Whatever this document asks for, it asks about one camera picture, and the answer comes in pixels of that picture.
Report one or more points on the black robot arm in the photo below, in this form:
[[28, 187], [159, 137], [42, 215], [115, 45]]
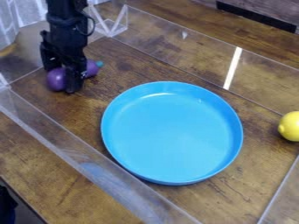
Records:
[[66, 9]]

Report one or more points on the yellow lemon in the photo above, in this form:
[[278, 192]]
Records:
[[289, 126]]

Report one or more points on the blue round tray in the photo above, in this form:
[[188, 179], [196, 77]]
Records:
[[171, 132]]

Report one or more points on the purple toy eggplant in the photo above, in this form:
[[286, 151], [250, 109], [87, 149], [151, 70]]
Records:
[[56, 75]]

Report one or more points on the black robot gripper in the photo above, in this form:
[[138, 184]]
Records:
[[62, 49]]

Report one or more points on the clear acrylic enclosure wall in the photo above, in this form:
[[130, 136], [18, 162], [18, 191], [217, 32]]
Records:
[[168, 40]]

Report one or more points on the white patterned curtain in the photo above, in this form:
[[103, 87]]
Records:
[[19, 13]]

